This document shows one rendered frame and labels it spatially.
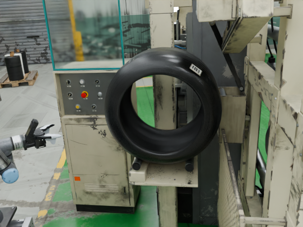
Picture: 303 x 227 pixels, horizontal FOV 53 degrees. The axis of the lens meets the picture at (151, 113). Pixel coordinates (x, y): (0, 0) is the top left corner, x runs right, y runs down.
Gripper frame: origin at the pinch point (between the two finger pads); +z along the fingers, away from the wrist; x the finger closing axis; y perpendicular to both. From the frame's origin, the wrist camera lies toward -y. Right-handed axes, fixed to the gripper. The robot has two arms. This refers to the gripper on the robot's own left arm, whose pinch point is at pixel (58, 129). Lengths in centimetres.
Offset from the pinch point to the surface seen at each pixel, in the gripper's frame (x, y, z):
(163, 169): 38, 21, 48
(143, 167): 38, 15, 34
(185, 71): 50, -42, 49
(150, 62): 39, -44, 36
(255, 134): 56, 3, 100
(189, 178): 54, 19, 54
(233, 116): 47, -7, 88
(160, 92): 14, -16, 60
